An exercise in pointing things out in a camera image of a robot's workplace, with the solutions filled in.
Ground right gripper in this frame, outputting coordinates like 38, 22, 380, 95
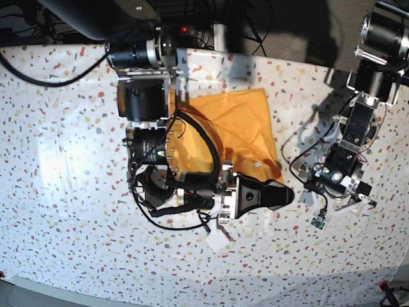
212, 161, 294, 224

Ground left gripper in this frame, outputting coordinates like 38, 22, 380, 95
304, 162, 376, 215

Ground yellow T-shirt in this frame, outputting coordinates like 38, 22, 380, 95
166, 88, 284, 183

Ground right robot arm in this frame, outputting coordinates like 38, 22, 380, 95
44, 1, 294, 228

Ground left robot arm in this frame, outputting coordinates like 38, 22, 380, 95
299, 1, 408, 228

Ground red clamp bottom right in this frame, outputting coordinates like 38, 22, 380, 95
378, 281, 399, 307

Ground terrazzo patterned tablecloth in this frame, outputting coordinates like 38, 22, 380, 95
1, 64, 408, 306

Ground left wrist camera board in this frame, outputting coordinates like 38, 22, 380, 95
311, 216, 327, 231

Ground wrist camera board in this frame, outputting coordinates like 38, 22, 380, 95
311, 216, 327, 231
206, 232, 230, 253

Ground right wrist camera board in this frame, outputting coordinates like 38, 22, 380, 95
206, 232, 230, 253

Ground white table leg post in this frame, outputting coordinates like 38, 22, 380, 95
213, 23, 227, 52

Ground black cables under desk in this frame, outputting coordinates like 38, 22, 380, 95
191, 0, 275, 58

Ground power strip with red switch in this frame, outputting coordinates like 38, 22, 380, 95
174, 25, 196, 36

